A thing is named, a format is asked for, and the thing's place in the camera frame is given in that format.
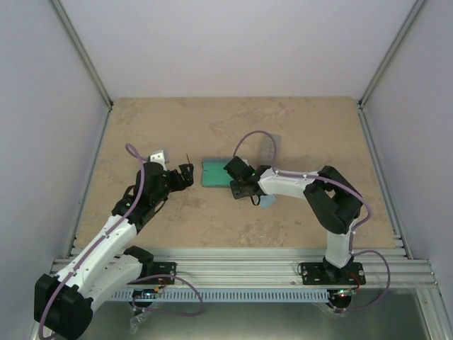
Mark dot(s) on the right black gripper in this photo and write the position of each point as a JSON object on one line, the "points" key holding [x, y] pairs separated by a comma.
{"points": [[237, 193]]}

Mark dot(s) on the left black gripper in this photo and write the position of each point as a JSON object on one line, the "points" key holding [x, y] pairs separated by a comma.
{"points": [[180, 185]]}

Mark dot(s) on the black sunglasses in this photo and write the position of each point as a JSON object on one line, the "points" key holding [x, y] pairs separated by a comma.
{"points": [[190, 167]]}

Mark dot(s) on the light blue cleaning cloth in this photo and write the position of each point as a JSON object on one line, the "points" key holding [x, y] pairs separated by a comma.
{"points": [[266, 201]]}

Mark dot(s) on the blue glasses case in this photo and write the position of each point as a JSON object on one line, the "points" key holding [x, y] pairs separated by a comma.
{"points": [[213, 173]]}

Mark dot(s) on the grey glasses case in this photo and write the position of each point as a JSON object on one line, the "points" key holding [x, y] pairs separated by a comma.
{"points": [[269, 148]]}

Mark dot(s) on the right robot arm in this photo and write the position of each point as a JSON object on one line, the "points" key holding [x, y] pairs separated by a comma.
{"points": [[334, 202]]}

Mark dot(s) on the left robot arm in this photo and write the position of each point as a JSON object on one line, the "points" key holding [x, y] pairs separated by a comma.
{"points": [[66, 302]]}

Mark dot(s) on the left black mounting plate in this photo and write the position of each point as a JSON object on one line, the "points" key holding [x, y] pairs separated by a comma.
{"points": [[167, 268]]}

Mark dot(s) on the black mounting plate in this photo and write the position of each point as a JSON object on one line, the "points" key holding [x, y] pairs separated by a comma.
{"points": [[167, 268], [313, 272]]}

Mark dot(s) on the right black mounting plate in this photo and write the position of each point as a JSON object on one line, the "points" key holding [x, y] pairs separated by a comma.
{"points": [[313, 272]]}

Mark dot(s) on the left circuit board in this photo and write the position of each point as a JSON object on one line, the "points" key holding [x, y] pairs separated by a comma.
{"points": [[148, 294]]}

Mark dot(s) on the circuit board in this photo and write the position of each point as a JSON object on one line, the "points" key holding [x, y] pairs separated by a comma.
{"points": [[148, 294], [341, 293]]}

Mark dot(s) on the right circuit board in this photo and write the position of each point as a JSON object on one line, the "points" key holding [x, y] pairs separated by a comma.
{"points": [[341, 293]]}

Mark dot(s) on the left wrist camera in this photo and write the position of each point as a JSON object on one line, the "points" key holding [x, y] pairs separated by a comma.
{"points": [[159, 156]]}

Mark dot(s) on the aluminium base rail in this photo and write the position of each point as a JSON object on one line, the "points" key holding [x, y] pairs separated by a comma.
{"points": [[279, 267]]}

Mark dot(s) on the slotted cable duct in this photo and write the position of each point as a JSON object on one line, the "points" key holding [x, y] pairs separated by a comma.
{"points": [[231, 295]]}

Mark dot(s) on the left aluminium frame post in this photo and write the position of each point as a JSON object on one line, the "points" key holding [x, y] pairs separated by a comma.
{"points": [[80, 50]]}

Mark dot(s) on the aluminium frame post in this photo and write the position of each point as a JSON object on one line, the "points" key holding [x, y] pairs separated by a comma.
{"points": [[406, 27], [80, 50]]}

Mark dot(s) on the right aluminium frame post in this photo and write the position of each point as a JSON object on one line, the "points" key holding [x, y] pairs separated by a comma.
{"points": [[406, 27]]}

